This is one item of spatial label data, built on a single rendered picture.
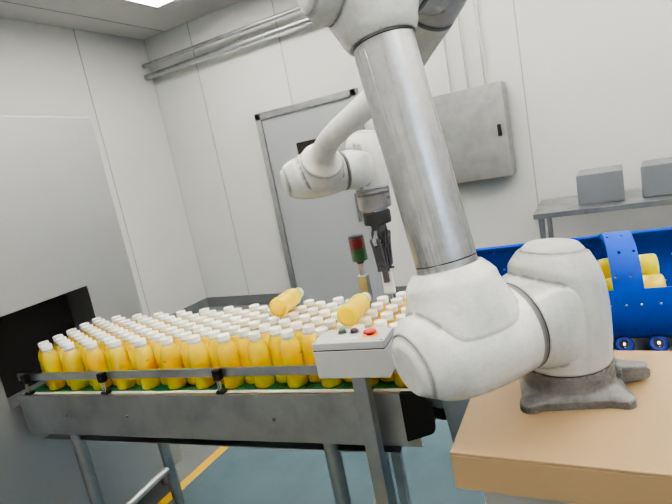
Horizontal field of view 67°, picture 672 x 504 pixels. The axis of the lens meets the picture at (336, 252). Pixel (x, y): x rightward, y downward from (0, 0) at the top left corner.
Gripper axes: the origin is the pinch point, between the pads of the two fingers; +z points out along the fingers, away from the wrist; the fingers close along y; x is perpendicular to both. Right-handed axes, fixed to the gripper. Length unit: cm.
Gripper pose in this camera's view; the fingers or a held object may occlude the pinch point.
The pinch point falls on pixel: (388, 281)
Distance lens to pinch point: 141.4
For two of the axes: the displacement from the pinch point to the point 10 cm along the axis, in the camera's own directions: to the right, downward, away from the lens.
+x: -9.2, 1.0, 3.8
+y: 3.5, -2.3, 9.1
